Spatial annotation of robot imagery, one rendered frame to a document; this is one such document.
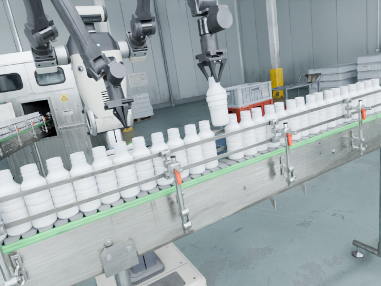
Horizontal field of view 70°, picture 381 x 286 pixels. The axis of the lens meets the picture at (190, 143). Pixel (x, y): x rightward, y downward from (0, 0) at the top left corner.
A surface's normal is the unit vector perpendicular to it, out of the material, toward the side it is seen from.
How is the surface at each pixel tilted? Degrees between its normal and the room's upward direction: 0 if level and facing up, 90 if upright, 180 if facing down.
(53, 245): 90
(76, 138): 90
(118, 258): 90
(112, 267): 90
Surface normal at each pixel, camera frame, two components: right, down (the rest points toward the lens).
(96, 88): 0.48, 0.14
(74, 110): 0.18, 0.21
